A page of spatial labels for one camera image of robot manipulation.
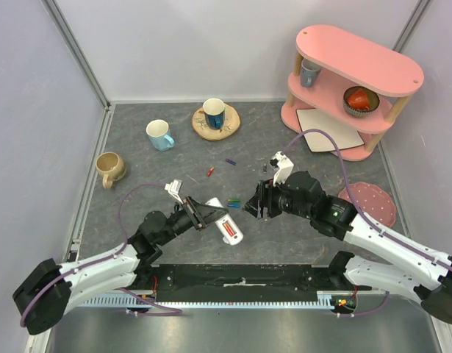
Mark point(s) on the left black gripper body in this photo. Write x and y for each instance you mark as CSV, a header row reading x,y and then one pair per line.
x,y
183,219

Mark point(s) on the pink three-tier shelf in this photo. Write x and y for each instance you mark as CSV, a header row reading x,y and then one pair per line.
x,y
356,82

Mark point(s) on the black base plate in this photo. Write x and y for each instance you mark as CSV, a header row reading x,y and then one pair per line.
x,y
239,283

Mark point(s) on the pink dotted plate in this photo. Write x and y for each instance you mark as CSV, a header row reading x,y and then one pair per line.
x,y
374,201

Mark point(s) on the grey-blue mug on shelf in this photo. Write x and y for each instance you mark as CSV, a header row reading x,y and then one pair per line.
x,y
309,73

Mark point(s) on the red cup in bowl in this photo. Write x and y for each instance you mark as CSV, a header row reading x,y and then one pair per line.
x,y
359,100

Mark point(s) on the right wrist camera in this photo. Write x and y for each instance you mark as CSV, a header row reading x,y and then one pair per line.
x,y
282,167

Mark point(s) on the light blue mug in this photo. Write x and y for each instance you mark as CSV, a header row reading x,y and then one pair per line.
x,y
158,132

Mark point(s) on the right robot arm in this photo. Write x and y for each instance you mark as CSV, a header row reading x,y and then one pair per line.
x,y
412,270

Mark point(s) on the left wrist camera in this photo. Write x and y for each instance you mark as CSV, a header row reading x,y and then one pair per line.
x,y
173,188

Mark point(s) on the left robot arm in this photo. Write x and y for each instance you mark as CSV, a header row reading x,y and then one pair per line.
x,y
52,289

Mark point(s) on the dark blue mug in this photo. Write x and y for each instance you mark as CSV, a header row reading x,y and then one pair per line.
x,y
214,110

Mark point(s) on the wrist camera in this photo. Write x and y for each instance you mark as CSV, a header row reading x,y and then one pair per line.
x,y
173,188
282,167

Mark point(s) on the blue battery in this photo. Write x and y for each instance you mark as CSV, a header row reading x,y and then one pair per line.
x,y
234,205

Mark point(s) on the white square plate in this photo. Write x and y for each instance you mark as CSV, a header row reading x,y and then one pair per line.
x,y
344,136

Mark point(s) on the beige mug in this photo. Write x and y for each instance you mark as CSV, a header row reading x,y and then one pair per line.
x,y
111,168

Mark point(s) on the dark patterned bowl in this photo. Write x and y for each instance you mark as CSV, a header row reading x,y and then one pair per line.
x,y
373,98

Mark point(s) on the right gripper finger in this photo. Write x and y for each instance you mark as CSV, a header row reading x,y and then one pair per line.
x,y
254,208
258,194

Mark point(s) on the white remote control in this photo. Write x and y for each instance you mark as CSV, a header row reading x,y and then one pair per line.
x,y
238,236

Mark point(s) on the beige floral plate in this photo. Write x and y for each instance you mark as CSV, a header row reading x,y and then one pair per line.
x,y
231,123

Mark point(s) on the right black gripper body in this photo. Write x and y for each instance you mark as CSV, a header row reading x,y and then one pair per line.
x,y
267,198

